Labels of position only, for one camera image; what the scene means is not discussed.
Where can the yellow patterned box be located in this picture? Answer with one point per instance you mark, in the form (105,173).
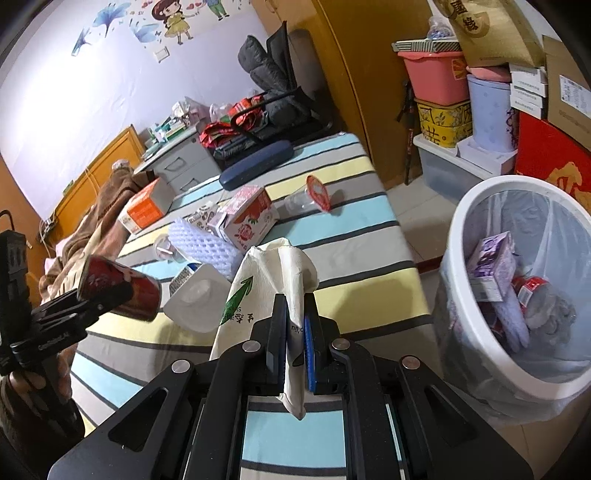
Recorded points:
(441,122)

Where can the person's left hand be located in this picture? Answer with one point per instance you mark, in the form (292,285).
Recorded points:
(25,383)

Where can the small clear plastic cup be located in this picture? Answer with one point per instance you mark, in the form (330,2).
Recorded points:
(164,249)

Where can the black office chair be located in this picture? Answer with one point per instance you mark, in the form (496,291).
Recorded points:
(288,55)

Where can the open cardboard box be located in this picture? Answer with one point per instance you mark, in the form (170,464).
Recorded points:
(568,92)

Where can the dark blue glasses case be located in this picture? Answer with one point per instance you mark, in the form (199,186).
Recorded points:
(256,165)

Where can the pink plastic lid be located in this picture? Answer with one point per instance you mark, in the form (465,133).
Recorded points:
(489,74)

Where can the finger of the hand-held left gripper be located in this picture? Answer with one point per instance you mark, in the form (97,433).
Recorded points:
(69,304)

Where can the striped flat box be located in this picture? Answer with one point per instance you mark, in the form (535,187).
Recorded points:
(425,46)

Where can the white plastic yoghurt tub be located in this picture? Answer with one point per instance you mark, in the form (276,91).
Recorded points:
(198,295)

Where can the black white patterned carton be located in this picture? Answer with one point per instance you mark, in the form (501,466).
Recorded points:
(203,219)

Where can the red drink can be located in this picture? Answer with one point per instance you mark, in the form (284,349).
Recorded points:
(134,288)

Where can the cartoon couple wall sticker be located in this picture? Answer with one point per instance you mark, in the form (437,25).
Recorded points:
(175,21)

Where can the person's left forearm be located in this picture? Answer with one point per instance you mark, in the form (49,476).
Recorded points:
(32,431)

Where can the lilac round bin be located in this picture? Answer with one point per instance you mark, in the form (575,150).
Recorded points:
(489,115)

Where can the pile of small boxes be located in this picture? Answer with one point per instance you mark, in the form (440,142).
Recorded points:
(171,129)

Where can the clear plastic cup red lid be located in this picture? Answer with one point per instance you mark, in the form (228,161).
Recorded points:
(318,191)

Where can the red gift box gold print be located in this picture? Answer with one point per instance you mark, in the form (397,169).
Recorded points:
(545,147)

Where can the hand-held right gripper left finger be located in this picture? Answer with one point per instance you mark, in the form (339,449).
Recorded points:
(276,355)

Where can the small white flat box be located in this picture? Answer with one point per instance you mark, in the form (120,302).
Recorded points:
(528,94)
(528,74)
(528,113)

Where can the wooden bed headboard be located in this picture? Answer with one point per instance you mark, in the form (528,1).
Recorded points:
(106,166)

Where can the brown blanket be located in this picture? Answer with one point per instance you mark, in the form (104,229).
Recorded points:
(92,226)

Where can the white wall switch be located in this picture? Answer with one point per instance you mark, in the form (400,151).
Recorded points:
(162,54)

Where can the red printed bags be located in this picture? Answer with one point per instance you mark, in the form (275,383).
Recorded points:
(217,134)

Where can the grey padded cushion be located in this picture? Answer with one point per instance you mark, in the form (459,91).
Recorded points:
(268,74)

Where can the grey bedside cabinet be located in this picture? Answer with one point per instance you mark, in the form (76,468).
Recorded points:
(184,161)

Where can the clear storage box white lid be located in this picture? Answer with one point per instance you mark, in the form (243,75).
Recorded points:
(438,170)

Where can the pink plastic storage bin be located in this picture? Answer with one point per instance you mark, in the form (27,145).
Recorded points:
(434,78)

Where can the wooden wardrobe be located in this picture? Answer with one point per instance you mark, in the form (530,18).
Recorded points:
(369,92)

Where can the white power strip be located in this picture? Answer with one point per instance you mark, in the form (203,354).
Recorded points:
(46,228)

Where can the clear plastic bottle red label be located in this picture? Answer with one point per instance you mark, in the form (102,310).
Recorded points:
(535,295)

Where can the purple drink carton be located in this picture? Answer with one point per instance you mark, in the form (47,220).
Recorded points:
(491,263)

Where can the orange and white box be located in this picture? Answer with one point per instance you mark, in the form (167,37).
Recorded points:
(143,210)

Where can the wooden cupboard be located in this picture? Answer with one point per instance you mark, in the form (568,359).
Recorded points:
(18,198)

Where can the brown paper bag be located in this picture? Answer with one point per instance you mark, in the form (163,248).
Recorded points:
(498,37)

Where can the clear bag of blue items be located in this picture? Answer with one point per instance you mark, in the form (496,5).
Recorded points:
(438,30)

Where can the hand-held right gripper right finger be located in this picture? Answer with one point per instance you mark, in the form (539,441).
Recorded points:
(310,355)

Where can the pink milk carton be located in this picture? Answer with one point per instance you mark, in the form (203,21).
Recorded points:
(247,219)

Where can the cream printed paper bag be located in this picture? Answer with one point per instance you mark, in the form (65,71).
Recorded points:
(258,286)

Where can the white bin with plastic liner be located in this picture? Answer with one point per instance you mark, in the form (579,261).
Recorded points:
(466,350)

